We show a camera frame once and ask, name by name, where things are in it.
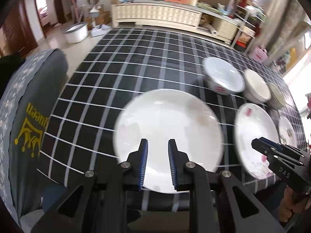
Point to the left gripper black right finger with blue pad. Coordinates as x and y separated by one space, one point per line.
182 176

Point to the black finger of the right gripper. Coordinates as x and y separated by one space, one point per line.
270 153

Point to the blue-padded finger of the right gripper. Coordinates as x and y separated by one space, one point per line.
287 150

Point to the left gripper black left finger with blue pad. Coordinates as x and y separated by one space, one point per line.
134 167

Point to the small plate cartoon print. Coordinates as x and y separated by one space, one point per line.
286 132

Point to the white plate pink flowers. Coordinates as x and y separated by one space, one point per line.
253 122

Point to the small patterned rim bowl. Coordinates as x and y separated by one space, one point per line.
277 100

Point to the plain white plate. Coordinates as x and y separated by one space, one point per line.
161 115

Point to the plain white bowl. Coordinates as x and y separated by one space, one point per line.
256 89

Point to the white bowl red emblem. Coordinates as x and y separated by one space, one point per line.
222 77

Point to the person's right hand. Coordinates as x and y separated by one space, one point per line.
287 206

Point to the pink bag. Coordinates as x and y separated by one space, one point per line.
259 54

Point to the black white checked tablecloth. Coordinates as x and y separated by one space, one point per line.
131 61

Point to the grey sofa cover queen print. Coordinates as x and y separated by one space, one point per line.
29 93

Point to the white metal shelf rack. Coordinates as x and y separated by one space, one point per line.
250 18

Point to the paper roll in cabinet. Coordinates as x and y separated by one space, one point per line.
212 30

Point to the white dustpan and broom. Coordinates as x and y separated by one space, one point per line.
98 20

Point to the white grey bin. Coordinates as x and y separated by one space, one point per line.
76 33

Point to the cream TV cabinet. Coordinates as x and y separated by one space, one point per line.
177 16

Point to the brown wooden door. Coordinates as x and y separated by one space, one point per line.
16 34

